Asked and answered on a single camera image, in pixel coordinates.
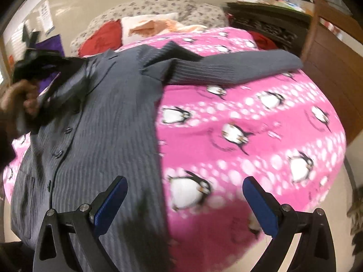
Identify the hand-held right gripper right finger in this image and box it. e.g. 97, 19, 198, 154
242, 176, 338, 272

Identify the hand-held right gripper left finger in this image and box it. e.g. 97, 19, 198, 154
32, 176, 129, 272

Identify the grey striped suit jacket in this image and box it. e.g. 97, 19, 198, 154
11, 41, 302, 272

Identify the person's left hand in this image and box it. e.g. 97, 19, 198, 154
0, 79, 44, 120

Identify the purple bag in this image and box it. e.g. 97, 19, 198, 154
33, 34, 63, 94

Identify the black cloth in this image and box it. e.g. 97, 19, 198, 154
22, 23, 39, 46

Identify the window with lattice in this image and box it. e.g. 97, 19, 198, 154
0, 20, 27, 83

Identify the red pillow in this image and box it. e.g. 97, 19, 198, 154
79, 21, 126, 58

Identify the pink penguin blanket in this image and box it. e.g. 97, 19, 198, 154
3, 27, 348, 250

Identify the white pillow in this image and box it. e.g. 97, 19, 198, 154
120, 13, 182, 46

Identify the brown wooden headboard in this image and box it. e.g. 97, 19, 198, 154
300, 0, 363, 146

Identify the dark red cloth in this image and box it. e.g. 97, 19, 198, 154
250, 31, 278, 50

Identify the dark wooden cabinet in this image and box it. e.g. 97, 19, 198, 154
225, 1, 312, 58

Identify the clutter on cabinet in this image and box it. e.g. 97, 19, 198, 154
236, 0, 307, 14

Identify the white wall calendar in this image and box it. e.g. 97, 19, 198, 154
38, 1, 55, 34

